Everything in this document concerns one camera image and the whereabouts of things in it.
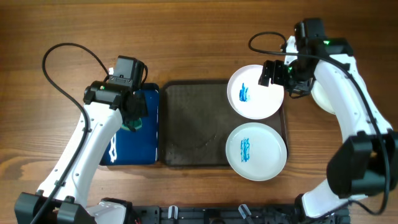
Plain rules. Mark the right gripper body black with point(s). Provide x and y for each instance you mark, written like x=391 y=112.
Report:
x=275 y=73

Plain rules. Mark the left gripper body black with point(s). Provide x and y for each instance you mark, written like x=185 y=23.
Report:
x=140 y=109

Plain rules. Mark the green yellow sponge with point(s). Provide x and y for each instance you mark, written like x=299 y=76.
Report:
x=132 y=125

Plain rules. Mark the white plate stained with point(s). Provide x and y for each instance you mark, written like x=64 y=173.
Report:
x=248 y=98
x=256 y=151
x=319 y=96

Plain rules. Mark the white plate back stained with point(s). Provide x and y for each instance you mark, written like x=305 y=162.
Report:
x=248 y=98

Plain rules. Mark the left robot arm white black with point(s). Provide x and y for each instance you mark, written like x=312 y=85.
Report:
x=62 y=196

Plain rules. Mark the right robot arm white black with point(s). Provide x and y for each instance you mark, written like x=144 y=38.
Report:
x=366 y=163

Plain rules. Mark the blue water tray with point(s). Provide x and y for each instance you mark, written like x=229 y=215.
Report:
x=139 y=147

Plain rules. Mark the dark brown serving tray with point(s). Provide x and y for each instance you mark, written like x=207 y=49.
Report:
x=195 y=120

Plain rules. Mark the white plate front stained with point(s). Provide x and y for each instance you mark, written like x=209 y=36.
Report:
x=256 y=151

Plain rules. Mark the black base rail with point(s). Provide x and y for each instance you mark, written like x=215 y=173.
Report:
x=243 y=214

